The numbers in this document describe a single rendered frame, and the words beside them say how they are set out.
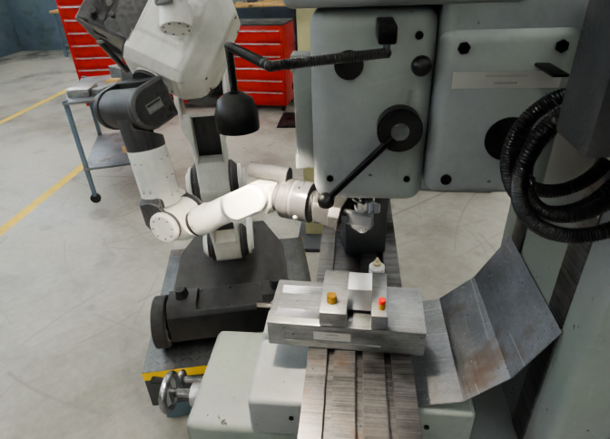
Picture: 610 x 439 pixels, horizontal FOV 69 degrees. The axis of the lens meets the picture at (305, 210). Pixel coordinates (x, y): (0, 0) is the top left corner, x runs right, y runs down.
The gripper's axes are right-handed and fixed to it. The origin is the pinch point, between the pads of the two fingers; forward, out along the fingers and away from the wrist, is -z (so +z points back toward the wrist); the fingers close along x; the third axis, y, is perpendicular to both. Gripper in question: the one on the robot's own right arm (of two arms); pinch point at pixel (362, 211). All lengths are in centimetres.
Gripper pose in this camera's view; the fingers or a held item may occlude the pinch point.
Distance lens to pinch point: 91.6
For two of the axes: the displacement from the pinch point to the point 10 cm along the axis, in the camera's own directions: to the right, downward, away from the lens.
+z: -9.2, -1.8, 3.5
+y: 0.3, 8.6, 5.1
